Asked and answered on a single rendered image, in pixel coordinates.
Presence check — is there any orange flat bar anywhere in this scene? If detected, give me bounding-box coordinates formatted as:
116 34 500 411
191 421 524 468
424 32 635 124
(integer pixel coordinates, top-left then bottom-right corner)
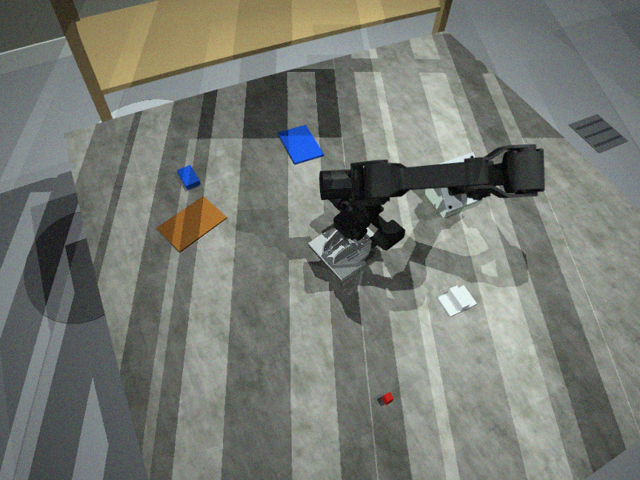
157 196 227 252

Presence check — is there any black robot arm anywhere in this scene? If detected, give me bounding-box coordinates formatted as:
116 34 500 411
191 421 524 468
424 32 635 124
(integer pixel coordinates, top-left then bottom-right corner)
319 144 545 241

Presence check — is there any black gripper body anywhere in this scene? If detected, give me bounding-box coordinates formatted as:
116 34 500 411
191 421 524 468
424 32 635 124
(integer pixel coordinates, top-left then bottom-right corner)
328 198 405 250

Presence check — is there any small red block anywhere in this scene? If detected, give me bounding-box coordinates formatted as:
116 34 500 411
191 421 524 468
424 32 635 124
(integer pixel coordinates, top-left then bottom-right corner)
382 392 394 405

